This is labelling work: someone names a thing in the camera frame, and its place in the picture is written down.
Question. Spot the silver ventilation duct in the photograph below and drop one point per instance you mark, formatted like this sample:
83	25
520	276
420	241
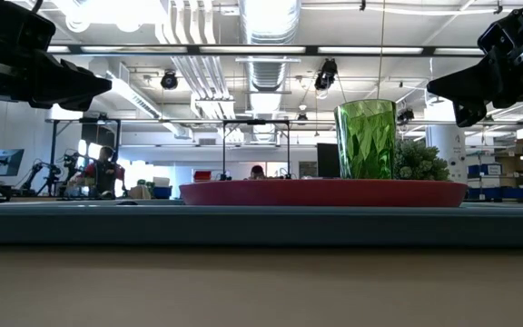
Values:
268	72

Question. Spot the monitor with light screen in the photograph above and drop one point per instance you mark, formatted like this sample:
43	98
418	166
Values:
7	161

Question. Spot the blue shelf bins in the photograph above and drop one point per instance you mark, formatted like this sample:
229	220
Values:
477	170

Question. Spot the blue-grey plastic tray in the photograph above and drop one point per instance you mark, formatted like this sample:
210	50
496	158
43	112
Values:
261	224

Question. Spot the white box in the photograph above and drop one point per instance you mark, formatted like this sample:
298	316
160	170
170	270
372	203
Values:
161	181

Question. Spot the person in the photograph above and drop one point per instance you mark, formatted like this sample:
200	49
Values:
257	171
105	172

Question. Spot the small green potted plant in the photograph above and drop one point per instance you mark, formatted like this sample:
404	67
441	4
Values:
420	163

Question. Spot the red storage bins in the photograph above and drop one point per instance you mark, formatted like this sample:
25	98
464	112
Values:
202	175

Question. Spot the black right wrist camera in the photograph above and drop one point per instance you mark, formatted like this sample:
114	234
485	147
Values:
496	37

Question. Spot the black overhead light bar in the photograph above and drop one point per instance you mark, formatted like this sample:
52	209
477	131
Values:
193	50

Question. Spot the pink round plate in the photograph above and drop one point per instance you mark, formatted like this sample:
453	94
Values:
325	193

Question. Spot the green faceted glass cup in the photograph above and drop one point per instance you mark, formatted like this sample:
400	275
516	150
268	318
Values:
365	136

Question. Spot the blue storage bin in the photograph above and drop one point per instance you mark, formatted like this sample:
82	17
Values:
162	193

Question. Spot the black monitor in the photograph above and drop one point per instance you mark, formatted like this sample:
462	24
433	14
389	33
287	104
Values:
327	159

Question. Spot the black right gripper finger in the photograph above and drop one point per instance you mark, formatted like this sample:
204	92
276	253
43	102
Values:
470	112
470	84

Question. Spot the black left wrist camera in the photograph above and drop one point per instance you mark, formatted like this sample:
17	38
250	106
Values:
12	27

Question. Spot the black ceiling fixture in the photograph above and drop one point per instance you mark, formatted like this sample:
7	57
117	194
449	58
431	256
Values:
169	82
326	77
405	115

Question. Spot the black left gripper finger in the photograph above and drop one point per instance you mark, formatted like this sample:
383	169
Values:
62	102
71	82

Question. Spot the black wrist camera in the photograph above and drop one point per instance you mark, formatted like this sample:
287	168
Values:
496	37
12	27

